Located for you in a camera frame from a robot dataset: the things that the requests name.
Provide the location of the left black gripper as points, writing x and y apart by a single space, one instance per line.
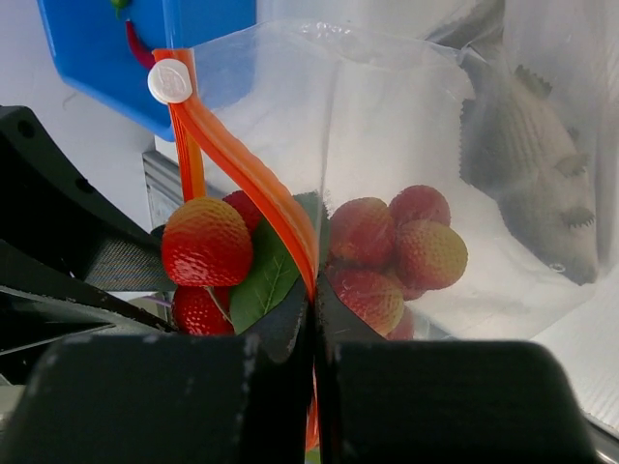
67 253

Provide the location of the blue plastic bin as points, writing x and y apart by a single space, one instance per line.
89 47

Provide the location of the grey toy fish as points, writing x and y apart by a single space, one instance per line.
515 149

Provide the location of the clear zip bag orange zipper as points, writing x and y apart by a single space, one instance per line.
363 99

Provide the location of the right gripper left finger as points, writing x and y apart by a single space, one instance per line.
171 398

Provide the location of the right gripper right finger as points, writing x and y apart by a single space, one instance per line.
457 401

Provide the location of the aluminium rail front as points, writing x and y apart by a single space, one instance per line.
163 186

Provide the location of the green chili pepper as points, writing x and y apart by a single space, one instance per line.
119 6

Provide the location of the red chili pepper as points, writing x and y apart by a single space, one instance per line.
141 53

